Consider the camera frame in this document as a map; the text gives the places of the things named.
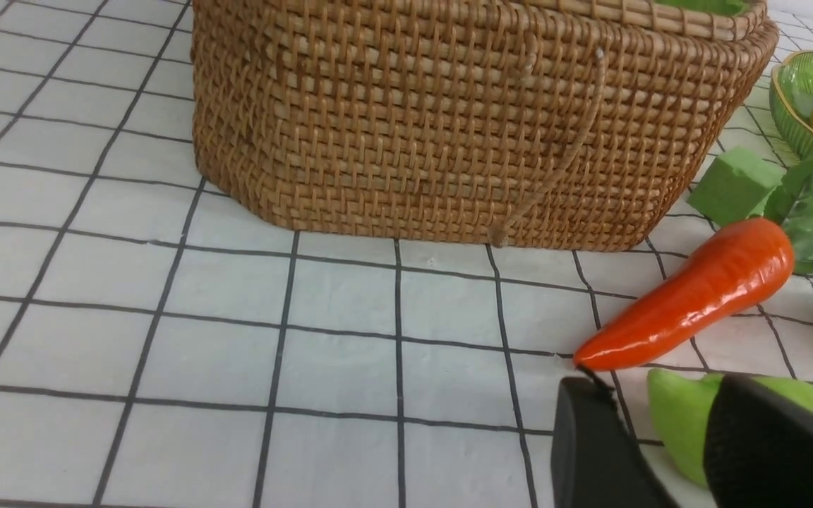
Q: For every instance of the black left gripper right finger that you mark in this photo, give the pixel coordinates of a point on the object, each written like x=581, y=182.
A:
x=759, y=447

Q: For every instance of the white checkered tablecloth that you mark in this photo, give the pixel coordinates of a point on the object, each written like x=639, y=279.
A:
x=161, y=347

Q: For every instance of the green basket lining cloth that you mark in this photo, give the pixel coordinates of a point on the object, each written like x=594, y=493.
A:
x=728, y=8

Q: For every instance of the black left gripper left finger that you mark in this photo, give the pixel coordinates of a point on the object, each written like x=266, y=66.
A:
x=594, y=460

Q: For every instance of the green glass leaf plate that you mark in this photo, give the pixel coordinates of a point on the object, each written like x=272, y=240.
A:
x=791, y=101

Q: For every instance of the woven wicker basket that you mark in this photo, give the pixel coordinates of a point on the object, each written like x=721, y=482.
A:
x=567, y=125

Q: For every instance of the green toy pepper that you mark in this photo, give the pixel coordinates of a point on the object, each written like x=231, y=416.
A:
x=680, y=410

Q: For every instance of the orange toy carrot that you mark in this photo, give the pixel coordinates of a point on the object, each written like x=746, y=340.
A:
x=740, y=266

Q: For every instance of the green foam cube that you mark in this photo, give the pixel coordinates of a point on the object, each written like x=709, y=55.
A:
x=735, y=186

